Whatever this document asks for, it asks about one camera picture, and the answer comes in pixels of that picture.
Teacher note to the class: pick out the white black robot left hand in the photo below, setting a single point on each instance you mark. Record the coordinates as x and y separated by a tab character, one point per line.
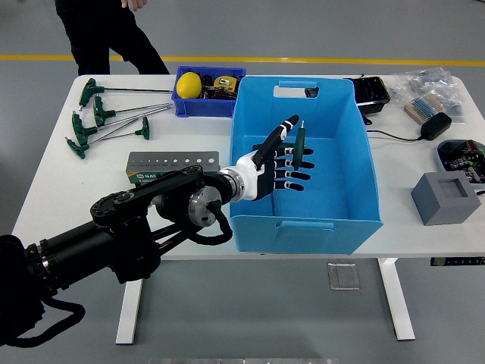
265	178

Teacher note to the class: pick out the person's left hand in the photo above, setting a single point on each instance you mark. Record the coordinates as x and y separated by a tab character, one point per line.
134	3

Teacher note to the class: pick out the large light blue folding box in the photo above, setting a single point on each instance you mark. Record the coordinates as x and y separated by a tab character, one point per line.
341	197

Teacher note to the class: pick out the grey green SATA wrench stand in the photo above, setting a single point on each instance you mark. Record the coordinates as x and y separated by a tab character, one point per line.
182	155

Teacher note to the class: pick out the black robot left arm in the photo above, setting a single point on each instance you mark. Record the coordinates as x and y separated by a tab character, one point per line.
76	242

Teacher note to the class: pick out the person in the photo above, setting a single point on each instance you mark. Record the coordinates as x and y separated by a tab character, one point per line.
94	38

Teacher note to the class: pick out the small dark blue parts bin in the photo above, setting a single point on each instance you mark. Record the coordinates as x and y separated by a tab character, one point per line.
204	108

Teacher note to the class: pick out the dark metal parts pile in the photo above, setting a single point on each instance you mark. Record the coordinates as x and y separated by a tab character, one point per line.
221	95

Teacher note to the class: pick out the yellow lemon-shaped ball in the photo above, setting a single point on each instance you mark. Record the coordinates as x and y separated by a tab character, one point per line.
188	85

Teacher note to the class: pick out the yellow tape measure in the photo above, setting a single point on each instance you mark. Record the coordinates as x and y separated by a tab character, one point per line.
224	81

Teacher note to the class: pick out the black cylindrical part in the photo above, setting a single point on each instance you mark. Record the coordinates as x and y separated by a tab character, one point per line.
207	81

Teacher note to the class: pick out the yellow floor tape line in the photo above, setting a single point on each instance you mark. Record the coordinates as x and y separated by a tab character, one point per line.
303	60

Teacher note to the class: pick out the metal floor socket plate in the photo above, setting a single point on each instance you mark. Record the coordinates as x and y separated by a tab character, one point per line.
343	277

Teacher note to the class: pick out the black plastic tray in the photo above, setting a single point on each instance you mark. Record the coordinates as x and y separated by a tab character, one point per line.
373	95

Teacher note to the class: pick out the blue resistor strip bundle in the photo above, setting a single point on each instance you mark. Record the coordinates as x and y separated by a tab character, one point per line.
422	106

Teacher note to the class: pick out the grey cube block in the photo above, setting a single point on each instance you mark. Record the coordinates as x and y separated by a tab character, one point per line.
435	208

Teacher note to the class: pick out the black power adapter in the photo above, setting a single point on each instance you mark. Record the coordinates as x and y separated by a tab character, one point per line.
435	127

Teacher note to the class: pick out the white table leg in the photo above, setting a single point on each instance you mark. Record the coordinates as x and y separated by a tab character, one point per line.
129	314
398	303

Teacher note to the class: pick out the clear plastic bag of resistors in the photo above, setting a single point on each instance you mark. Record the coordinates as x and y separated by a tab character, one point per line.
424	81

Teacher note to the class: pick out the blue tray of electronic components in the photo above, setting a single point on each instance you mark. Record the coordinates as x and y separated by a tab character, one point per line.
460	159

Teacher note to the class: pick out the black table control panel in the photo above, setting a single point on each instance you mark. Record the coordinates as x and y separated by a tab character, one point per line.
458	262

